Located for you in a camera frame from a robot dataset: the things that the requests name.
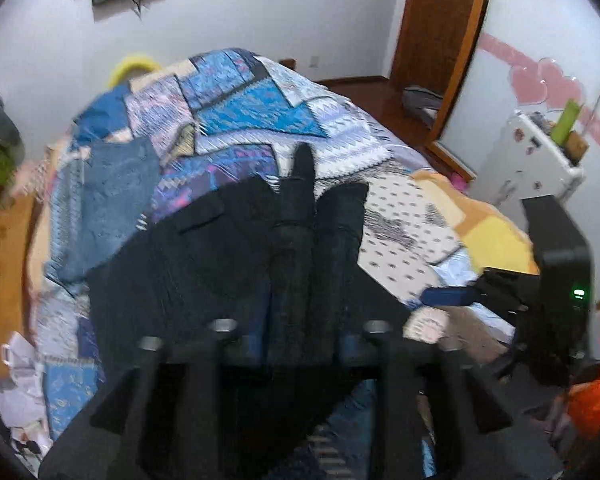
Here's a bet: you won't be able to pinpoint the grey cloth on floor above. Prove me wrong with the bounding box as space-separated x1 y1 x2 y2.
401 85 447 123

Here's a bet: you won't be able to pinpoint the blue jeans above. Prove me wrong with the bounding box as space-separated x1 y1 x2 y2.
47 135 163 283

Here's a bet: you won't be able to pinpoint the wooden lap table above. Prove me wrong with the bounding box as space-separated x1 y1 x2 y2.
0 192 38 383

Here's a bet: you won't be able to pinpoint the green bottle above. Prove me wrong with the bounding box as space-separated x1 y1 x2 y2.
550 100 582 144

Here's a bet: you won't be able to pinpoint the black pants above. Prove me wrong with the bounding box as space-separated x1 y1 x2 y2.
84 142 423 480

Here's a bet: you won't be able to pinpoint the patchwork printed blanket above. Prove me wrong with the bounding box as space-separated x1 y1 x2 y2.
30 48 543 480

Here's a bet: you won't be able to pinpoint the yellow foam ring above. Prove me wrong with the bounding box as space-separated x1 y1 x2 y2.
107 56 162 88

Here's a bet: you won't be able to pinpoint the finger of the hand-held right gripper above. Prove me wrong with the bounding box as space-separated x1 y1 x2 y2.
477 266 540 295
420 284 533 331

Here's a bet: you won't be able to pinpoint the white sliding door pink hearts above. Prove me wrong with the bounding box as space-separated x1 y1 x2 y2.
425 0 600 311

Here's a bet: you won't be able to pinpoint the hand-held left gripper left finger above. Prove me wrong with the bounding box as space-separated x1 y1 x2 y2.
37 317 278 480

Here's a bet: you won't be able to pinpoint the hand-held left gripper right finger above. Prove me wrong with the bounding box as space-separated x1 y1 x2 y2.
339 319 563 480

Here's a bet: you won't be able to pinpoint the brown wooden door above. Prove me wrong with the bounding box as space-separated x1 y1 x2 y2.
389 0 497 111

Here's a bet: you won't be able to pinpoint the person's right forearm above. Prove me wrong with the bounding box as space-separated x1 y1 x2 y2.
555 334 600 443

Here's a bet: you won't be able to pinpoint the white small cabinet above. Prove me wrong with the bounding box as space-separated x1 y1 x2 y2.
466 109 587 218

